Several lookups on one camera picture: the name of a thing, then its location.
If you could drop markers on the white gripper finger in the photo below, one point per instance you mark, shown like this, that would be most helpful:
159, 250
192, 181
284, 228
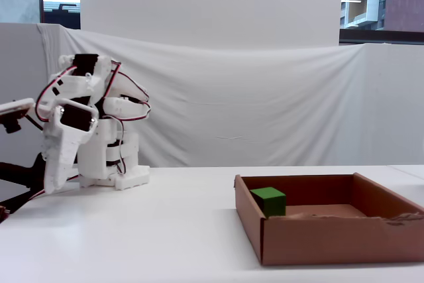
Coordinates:
63, 160
48, 144

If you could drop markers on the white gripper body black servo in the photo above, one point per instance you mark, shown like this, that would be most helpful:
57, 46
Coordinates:
61, 150

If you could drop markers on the green cube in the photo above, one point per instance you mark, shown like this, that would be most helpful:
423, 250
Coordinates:
275, 203

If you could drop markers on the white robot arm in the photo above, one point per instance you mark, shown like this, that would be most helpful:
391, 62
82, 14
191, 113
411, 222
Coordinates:
92, 157

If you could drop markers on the brown cardboard box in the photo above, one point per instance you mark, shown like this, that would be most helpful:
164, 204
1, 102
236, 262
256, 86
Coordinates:
314, 243

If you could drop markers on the small brown table clamp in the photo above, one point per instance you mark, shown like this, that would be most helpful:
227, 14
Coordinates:
3, 214

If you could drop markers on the dark rooftop outside window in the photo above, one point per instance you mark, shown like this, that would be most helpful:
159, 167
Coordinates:
63, 18

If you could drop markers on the white cloth backdrop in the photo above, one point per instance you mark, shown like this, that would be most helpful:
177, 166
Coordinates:
265, 104

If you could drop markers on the black window sill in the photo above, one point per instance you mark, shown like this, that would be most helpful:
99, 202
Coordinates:
381, 36

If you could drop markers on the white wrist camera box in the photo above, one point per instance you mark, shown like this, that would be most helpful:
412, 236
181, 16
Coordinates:
16, 107

